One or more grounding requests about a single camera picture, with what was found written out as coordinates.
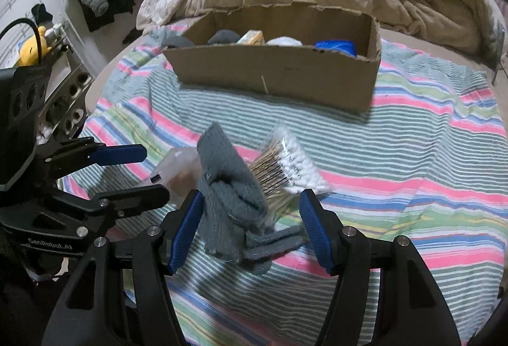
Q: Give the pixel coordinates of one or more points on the open cardboard box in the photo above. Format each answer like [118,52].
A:
[305,73]

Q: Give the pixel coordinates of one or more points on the blue tissue pack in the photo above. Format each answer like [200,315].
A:
[343,46]

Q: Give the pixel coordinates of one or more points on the cotton swab pack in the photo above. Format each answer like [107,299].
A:
[283,170]

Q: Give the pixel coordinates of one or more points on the white sock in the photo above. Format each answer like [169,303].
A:
[284,41]

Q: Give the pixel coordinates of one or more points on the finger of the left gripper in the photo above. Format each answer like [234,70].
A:
[63,158]
[111,206]

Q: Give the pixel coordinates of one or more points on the grey knitted glove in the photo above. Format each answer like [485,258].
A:
[232,225]

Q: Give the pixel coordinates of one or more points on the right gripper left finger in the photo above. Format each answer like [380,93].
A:
[118,294]

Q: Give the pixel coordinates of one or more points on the clear plastic snack bag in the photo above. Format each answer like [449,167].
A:
[179,172]

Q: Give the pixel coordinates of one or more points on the striped colourful towel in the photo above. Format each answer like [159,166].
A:
[429,160]

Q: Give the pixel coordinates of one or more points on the yellow plush toy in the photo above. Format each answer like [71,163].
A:
[29,53]

